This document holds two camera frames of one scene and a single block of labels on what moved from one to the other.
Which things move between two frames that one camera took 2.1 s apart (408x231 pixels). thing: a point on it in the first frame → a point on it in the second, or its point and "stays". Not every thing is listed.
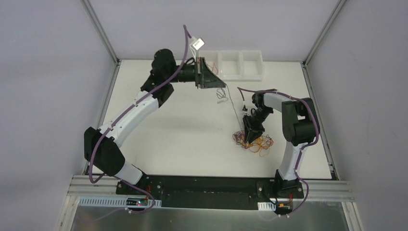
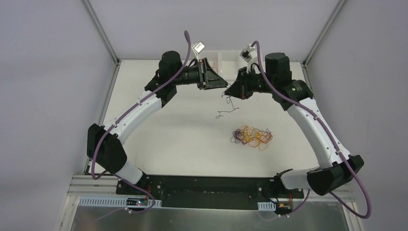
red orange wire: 213,65 stays
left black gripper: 197,73 stays
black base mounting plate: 210,192 stays
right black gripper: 253,121 → 244,83
